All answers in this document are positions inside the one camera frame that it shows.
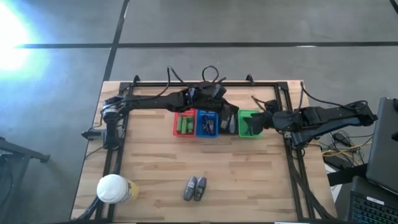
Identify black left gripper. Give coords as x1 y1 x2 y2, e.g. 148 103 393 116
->
189 81 240 123

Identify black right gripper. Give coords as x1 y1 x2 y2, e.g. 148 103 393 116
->
243 99 301 136

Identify black travel tube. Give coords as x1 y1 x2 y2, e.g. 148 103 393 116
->
201 115 210 135
207 118 217 136

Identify green plastic basket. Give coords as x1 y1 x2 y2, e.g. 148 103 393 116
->
238 109 264 139

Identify black plastic basket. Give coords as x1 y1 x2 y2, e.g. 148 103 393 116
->
218 109 241 136

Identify blue plastic basket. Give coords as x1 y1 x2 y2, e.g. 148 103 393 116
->
195 108 220 139

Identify red plastic basket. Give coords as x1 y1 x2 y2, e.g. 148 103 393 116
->
172 108 198 138

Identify black power brick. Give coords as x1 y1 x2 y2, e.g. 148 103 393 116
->
323 154 354 170

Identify grey laptop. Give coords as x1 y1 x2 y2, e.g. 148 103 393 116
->
366 96 398 195

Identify white-lidded yellow wipes canister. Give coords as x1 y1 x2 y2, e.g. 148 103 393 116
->
96 174 140 205

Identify black backlit keyboard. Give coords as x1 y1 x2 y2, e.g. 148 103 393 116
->
348 190 398 224

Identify black metal stand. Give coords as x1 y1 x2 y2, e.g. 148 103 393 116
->
0 136 51 164

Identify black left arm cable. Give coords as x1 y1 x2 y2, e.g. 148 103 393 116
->
166 65 228 97

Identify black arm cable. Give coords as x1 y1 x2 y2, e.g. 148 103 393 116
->
250 81 369 114
166 65 228 97

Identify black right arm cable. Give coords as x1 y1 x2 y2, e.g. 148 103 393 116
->
250 81 369 114

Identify yellow cable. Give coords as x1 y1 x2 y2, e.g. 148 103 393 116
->
322 142 374 159

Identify black metal table frame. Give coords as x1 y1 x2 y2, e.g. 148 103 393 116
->
70 74 337 223

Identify black strap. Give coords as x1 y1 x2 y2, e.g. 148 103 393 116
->
326 164 368 187

